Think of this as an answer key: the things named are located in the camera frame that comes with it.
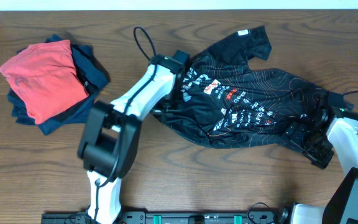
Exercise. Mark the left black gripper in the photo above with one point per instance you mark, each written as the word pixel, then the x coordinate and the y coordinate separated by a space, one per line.
pixel 177 108

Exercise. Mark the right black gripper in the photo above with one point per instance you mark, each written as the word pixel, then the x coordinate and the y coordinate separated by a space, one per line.
pixel 320 158

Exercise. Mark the black printed cycling jersey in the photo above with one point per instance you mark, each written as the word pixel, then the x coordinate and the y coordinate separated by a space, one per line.
pixel 225 104

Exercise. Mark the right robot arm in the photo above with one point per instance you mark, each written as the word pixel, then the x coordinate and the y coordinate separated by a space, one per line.
pixel 331 130

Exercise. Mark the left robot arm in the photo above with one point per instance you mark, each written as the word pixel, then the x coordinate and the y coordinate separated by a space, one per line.
pixel 110 139

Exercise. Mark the folded red shirt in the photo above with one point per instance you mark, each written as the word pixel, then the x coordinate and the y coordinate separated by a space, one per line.
pixel 44 77

